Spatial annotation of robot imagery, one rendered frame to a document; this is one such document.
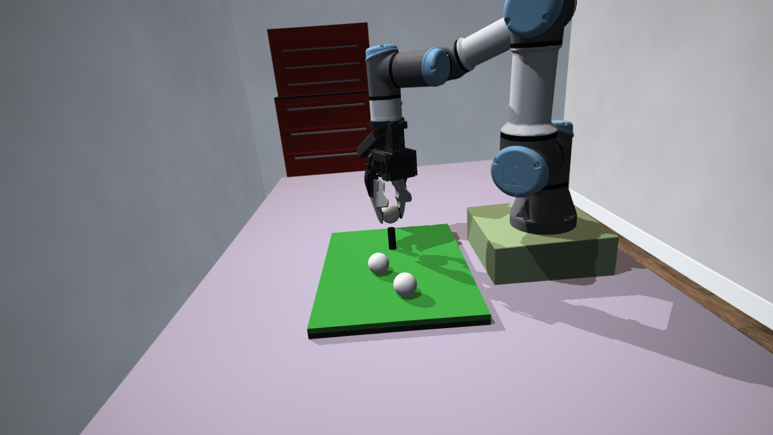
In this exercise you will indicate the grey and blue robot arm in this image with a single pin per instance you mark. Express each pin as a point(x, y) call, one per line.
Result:
point(526, 162)

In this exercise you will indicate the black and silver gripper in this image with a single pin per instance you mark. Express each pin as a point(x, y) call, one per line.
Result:
point(398, 164)

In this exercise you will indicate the white ball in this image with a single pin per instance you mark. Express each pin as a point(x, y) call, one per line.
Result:
point(378, 263)
point(390, 214)
point(405, 284)

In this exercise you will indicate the green golf mat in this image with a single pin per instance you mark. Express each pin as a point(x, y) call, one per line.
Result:
point(352, 300)

